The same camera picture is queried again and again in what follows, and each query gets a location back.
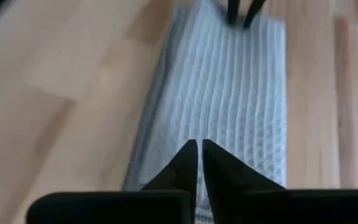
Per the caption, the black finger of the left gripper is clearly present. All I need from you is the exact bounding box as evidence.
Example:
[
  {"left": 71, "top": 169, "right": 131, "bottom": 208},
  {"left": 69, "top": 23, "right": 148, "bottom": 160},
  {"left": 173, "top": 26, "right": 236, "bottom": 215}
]
[
  {"left": 242, "top": 0, "right": 267, "bottom": 29},
  {"left": 226, "top": 0, "right": 241, "bottom": 26}
]

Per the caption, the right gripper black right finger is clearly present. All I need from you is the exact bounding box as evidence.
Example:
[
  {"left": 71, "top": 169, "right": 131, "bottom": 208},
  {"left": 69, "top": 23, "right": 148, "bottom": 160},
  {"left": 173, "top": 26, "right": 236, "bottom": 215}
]
[{"left": 201, "top": 138, "right": 358, "bottom": 224}]

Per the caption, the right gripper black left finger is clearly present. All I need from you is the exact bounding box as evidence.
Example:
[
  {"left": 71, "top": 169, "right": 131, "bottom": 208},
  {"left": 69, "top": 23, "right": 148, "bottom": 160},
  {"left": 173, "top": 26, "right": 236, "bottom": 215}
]
[{"left": 25, "top": 139, "right": 199, "bottom": 224}]

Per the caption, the grey waffle microfiber towel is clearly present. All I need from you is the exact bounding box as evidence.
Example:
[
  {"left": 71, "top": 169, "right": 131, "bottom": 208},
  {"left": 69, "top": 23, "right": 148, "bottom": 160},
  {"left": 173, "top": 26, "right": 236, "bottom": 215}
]
[{"left": 122, "top": 0, "right": 288, "bottom": 224}]

